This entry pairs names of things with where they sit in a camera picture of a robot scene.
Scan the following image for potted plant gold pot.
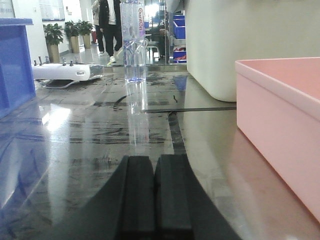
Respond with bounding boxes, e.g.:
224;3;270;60
64;20;80;54
77;20;94;49
43;23;63;63

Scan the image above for person in black trousers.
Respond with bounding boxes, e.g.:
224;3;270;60
92;0;123;63

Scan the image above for cream plastic basket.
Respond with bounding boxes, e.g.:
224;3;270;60
184;0;320;102

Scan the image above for pink plastic bin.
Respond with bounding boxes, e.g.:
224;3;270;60
235;57;320;218

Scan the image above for blue bins on shelf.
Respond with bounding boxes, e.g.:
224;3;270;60
172;15;187;64

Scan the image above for clear plastic water bottle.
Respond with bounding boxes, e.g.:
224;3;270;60
120;0;147;82

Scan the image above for blue crate left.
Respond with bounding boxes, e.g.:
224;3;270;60
0;18;36;118

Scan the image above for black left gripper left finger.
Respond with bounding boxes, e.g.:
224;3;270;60
39;156;156;240

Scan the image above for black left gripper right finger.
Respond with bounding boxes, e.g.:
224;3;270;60
155;154;240;240

